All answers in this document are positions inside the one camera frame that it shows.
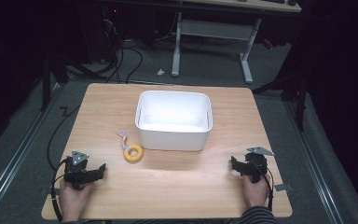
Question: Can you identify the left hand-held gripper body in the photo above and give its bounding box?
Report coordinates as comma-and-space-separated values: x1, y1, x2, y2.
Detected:
62, 149, 95, 191

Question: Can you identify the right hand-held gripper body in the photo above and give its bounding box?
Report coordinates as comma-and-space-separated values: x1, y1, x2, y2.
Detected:
243, 147, 276, 185

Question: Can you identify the person's left hand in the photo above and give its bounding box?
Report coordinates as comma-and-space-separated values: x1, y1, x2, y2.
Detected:
58, 178, 95, 222

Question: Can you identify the person's right hand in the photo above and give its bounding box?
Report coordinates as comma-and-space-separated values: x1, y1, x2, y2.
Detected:
241, 174, 270, 208

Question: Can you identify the grey tape piece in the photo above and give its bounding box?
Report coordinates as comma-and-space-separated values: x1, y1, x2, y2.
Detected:
274, 183, 294, 192

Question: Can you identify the white plastic bin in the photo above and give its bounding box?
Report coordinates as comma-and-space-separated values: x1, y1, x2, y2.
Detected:
134, 90, 213, 152

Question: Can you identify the black metal stand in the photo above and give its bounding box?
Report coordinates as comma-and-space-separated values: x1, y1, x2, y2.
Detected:
39, 50, 106, 112
252, 59, 310, 133

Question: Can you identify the desk with white metal legs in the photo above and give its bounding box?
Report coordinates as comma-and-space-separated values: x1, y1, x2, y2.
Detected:
171, 0, 303, 85

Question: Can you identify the dark computer tower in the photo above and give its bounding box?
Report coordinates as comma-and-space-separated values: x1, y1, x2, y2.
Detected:
82, 4, 120, 64

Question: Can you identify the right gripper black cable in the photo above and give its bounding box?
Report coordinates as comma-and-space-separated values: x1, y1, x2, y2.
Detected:
252, 159, 275, 213

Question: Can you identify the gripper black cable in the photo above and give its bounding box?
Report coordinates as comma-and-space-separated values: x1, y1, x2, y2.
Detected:
252, 159, 275, 213
50, 157, 71, 223

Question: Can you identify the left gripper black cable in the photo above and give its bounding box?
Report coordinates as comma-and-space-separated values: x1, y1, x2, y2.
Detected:
50, 157, 71, 223

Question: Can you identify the yellow ring rope toy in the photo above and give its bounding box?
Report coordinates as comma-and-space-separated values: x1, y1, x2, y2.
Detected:
116, 129, 145, 163

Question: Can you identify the black floor cable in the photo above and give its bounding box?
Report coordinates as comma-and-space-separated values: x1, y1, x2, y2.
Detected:
46, 105, 81, 162

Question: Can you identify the metal floor rail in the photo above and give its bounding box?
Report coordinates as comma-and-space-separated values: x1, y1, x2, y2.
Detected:
0, 83, 63, 217
283, 100, 345, 224

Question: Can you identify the bundle of black floor cables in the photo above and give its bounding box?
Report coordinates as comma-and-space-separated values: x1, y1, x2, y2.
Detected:
103, 18, 145, 84

